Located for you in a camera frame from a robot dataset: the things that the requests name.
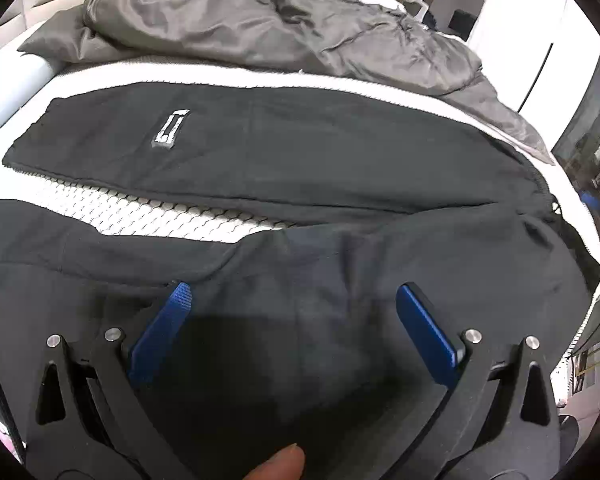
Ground glass door cabinet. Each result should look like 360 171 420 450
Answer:
520 42 600 211

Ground person's left hand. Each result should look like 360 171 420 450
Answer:
237 442 307 480

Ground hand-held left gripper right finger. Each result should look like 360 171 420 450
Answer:
390 282 562 479

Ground black box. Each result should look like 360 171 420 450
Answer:
449 9 477 42

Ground black pants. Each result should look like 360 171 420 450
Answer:
0 79 600 480

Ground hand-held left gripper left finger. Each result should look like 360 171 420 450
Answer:
25 282 197 479

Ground white padded headboard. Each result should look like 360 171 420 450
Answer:
0 0 136 86

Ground white wardrobe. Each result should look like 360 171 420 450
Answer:
467 0 600 136

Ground grey duvet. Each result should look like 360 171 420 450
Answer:
17 0 556 166

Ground white mattress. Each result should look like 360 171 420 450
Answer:
0 52 600 401

